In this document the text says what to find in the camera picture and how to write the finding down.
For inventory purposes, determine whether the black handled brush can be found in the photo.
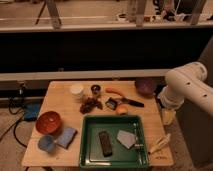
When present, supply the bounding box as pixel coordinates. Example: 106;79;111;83
105;97;144;110

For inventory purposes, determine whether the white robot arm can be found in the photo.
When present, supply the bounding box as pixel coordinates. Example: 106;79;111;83
158;62;213;125

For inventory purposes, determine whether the purple bowl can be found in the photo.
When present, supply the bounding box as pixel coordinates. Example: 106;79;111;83
135;78;157;96

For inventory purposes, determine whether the red bowl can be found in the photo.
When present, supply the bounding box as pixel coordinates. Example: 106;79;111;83
36;111;62;135

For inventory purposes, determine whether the yellow banana toy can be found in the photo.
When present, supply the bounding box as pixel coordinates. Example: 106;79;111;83
148;133;171;154

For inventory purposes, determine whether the orange fruit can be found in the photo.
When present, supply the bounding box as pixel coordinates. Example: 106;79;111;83
116;105;128;115

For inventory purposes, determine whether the grey folded cloth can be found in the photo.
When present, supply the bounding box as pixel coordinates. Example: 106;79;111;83
117;130;136;149

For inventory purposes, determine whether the orange carrot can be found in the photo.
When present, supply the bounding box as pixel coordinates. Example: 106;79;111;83
105;88;125;97

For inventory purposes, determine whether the dark brown block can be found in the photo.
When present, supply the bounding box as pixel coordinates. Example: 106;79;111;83
99;131;113;157

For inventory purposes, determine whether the small metal cup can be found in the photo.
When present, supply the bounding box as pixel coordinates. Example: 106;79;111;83
91;84;101;96

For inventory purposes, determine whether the green plastic tray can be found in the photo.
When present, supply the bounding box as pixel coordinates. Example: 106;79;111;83
79;115;149;169

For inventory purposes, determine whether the white cup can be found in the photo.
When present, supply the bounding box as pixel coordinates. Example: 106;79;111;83
70;84;84;98

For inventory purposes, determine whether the blue sponge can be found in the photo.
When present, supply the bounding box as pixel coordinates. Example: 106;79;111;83
56;127;77;149

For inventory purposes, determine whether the blue cup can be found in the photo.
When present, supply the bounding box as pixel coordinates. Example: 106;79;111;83
38;135;55;153

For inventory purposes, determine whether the blue box on floor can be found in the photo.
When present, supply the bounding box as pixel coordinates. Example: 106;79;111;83
24;103;41;121

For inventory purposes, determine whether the black cable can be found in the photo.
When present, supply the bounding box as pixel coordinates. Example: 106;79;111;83
0;84;28;149

